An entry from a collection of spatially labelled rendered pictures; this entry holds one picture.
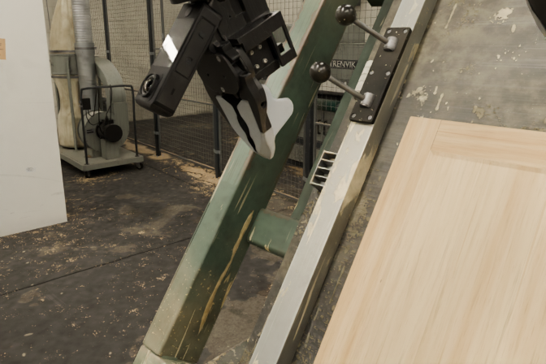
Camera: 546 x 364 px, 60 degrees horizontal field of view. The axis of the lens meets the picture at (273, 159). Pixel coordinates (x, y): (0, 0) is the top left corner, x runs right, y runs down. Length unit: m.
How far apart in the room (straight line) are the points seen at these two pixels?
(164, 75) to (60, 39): 5.83
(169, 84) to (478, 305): 0.50
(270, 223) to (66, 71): 5.39
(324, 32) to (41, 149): 3.31
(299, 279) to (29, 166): 3.51
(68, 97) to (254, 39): 5.91
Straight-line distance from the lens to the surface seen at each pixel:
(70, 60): 6.20
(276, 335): 0.82
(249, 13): 0.50
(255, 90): 0.47
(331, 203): 0.82
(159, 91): 0.45
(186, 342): 1.01
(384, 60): 0.91
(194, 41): 0.46
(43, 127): 4.14
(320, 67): 0.82
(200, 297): 0.98
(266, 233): 0.98
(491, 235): 0.74
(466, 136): 0.81
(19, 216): 4.25
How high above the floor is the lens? 1.48
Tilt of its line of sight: 14 degrees down
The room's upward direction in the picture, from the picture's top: straight up
